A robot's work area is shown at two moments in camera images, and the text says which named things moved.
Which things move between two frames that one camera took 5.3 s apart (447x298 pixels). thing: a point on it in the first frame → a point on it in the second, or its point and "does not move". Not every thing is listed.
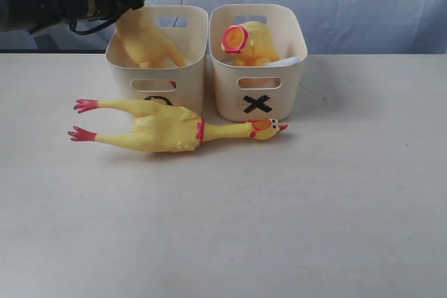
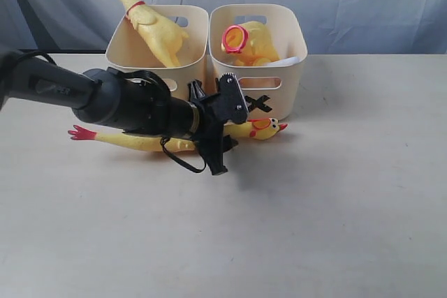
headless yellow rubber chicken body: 249,42 does not move
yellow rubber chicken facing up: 163,128 does not move
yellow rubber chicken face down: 142,43 → 164,37
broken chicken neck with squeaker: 286,61 does not move
